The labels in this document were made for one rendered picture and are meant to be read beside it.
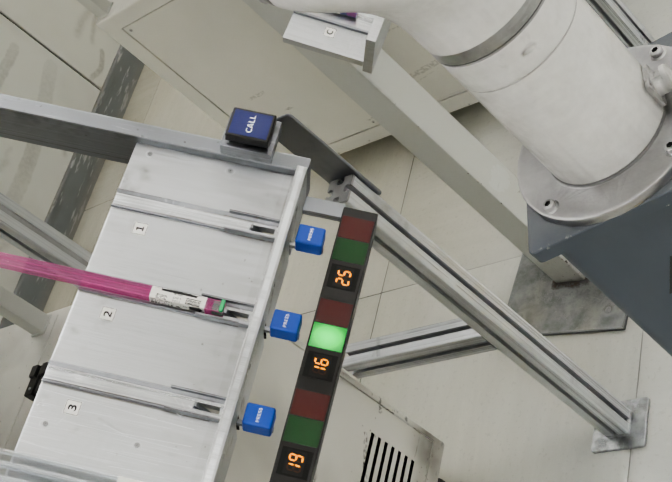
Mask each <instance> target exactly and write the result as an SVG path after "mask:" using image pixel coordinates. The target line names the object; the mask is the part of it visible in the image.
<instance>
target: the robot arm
mask: <svg viewBox="0 0 672 482"><path fill-rule="evenodd" d="M259 2H261V3H264V4H266V5H268V4H270V5H272V6H275V7H279V8H283V9H288V10H293V11H301V12H313V13H365V14H371V15H375V16H379V17H382V18H385V19H387V20H389V21H391V22H393V23H394V24H396V25H398V26H399V27H401V28H402V29H403V30H405V31H406V32H407V33H408V34H410V35H411V36H412V37H413V38H414V39H415V40H416V41H418V42H419V43H420V44H421V45H422V46H423V47H424V48H425V49H426V50H427V51H428V52H429V53H430V54H431V55H432V56H433V57H434V58H435V59H436V60H437V61H438V62H440V63H441V64H442V65H443V66H444V67H445V68H446V69H447V70H448V71H449V72H450V73H451V74H452V75H453V76H454V77H455V78H456V79H457V80H458V81H459V82H460V83H461V84H462V85H463V86H464V87H465V88H466V89H467V90H468V91H469V92H470V93H471V94H472V95H473V96H474V97H475V98H476V99H477V100H478V101H479V102H480V103H481V104H482V105H483V106H484V107H485V108H486V109H487V110H488V111H489V112H490V113H491V114H492V115H493V116H494V117H495V118H496V119H497V120H498V121H499V122H500V123H501V124H502V125H503V126H504V127H505V128H506V129H507V130H508V131H509V132H510V133H511V134H512V135H513V136H514V137H515V138H516V139H518V140H519V141H520V142H521V143H522V144H523V145H522V147H521V151H520V156H519V160H518V171H517V177H518V184H519V189H520V191H521V194H522V196H523V198H524V200H525V201H526V202H527V204H528V205H529V206H530V207H531V208H532V209H533V210H534V211H535V212H536V213H537V214H538V215H540V216H541V217H543V218H544V219H545V220H547V221H550V222H553V223H555V224H558V225H565V226H587V225H591V224H596V223H600V222H604V221H607V220H609V219H612V218H615V217H617V216H620V215H622V214H624V213H626V212H627V211H629V210H631V209H633V208H635V207H637V206H638V205H640V204H641V203H643V202H644V201H645V200H647V199H648V198H650V197H651V196H652V195H654V194H655V193H656V192H657V191H658V190H659V189H661V188H662V187H663V186H664V185H665V184H666V183H667V182H668V181H669V180H670V179H671V178H672V47H669V46H663V45H641V46H635V47H630V48H626V47H625V46H624V45H623V43H622V42H621V41H620V40H619V39H618V38H617V37H616V35H615V34H614V33H613V32H612V31H611V30H610V28H609V27H608V26H607V25H606V24H605V23H604V22H603V20H602V19H601V18H600V17H599V16H598V15H597V14H596V12H595V11H594V10H593V9H592V8H591V7H590V5H589V4H588V3H587V2H586V1H585V0H259Z"/></svg>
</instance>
